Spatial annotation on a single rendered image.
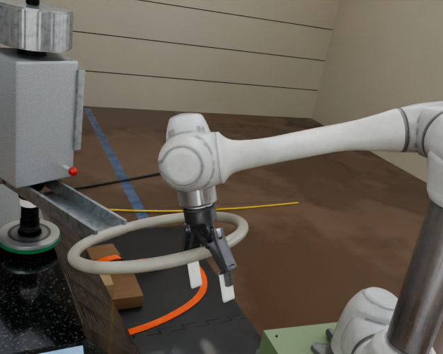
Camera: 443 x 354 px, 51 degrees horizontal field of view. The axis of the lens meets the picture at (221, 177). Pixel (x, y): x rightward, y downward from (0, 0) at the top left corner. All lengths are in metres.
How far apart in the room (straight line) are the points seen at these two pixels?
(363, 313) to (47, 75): 1.17
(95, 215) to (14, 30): 0.61
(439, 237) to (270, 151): 0.39
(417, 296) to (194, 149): 0.59
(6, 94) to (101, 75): 5.22
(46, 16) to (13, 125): 0.35
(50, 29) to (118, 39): 5.21
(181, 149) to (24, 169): 0.90
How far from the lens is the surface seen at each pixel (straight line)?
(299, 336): 1.57
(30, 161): 1.65
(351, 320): 1.38
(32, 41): 1.54
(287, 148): 0.94
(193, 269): 1.18
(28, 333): 1.54
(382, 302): 1.37
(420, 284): 1.10
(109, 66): 6.77
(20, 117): 1.58
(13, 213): 2.15
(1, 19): 1.59
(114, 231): 1.47
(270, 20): 7.48
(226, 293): 1.08
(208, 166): 0.84
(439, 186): 0.99
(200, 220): 1.05
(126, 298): 2.87
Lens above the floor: 1.85
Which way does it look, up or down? 22 degrees down
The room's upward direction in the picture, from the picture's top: 10 degrees clockwise
